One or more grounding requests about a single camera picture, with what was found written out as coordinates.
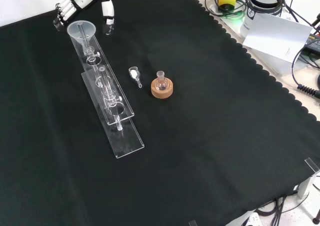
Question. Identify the translucent plastic funnel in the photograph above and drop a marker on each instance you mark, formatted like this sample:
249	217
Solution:
72	32

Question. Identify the glass weighing funnel with powder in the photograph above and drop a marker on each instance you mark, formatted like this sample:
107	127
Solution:
133	73

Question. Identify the clear acrylic funnel stand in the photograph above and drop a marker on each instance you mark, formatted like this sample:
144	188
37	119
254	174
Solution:
125	143

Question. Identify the small round-bottom glass flask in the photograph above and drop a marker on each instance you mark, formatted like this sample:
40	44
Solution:
160	85

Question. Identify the black bench cloth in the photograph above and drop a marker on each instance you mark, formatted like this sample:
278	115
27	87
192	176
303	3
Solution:
212	136

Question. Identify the pale white board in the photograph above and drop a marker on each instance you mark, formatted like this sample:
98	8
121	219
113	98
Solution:
275	36

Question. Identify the black power adapter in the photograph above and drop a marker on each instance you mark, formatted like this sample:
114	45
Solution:
313	41

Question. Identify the clear cloth clip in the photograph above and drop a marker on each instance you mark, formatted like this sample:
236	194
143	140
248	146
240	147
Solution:
312	164
193	223

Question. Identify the white power strip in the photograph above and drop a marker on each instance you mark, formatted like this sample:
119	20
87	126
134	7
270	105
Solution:
253	219

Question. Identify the grey metal bracket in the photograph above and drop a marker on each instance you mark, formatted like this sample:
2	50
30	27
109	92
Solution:
306	186

